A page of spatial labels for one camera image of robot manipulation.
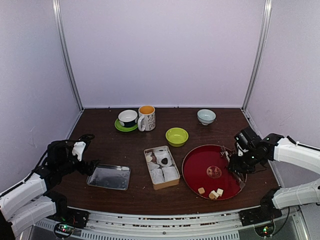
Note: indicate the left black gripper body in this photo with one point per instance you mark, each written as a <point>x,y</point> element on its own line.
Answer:
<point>82,169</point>

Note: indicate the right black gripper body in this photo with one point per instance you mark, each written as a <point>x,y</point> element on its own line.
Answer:
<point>246,165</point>

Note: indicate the bear print tin lid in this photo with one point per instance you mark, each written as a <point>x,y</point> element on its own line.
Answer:
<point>114,177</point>

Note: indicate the cream half round chocolate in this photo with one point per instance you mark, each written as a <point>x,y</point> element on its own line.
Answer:
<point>149,159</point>

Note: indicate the beige rectangular tin box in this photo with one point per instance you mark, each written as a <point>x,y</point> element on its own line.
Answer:
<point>165,184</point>

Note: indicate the dark oval chocolate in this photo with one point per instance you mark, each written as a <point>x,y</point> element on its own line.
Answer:
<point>164,161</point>

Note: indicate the metal tongs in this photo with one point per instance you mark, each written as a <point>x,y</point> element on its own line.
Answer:
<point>233,166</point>

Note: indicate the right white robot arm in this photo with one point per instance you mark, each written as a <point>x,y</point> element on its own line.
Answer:
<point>252,150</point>

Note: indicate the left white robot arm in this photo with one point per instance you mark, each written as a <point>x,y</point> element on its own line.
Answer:
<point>33,198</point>

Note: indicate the cream cube chocolate front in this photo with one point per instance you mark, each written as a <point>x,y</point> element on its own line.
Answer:
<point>220,191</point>

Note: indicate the beige chocolate piece front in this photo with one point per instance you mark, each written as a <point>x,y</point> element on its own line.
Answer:
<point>213,195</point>

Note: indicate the tan cube chocolate front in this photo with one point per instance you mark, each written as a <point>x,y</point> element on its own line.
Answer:
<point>201,191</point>

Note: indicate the red round lacquer tray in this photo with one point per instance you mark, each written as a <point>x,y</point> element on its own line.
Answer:
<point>203,167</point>

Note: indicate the pale blue ceramic bowl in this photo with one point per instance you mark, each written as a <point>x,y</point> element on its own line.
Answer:
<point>206,116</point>

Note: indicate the navy white cup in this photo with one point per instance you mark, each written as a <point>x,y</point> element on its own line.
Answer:
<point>128,118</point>

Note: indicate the white paper cup liner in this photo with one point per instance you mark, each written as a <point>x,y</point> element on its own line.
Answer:
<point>170,173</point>
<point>157,176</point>
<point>161,154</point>
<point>153,164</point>

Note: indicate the lime green bowl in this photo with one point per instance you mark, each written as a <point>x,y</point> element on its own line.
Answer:
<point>176,136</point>

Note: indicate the white patterned mug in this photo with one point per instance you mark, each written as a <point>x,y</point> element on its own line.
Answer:
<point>147,118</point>

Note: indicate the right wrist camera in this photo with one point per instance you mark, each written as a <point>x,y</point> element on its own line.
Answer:
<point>240,150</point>

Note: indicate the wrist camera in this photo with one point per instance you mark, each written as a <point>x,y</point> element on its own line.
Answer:
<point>240,150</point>
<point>78,150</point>

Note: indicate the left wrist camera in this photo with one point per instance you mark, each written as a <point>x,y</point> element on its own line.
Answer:
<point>78,150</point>

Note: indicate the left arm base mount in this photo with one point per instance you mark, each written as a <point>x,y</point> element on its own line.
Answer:
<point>72,217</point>

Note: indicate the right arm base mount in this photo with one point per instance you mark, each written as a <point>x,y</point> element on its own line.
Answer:
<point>263,213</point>

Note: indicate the right aluminium frame post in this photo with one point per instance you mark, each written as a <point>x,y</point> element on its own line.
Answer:
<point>264,30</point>

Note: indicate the aluminium frame post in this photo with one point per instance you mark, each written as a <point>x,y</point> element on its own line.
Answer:
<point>65,53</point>
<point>264,30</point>

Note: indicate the left aluminium frame post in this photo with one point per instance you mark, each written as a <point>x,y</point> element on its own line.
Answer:
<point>65,53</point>

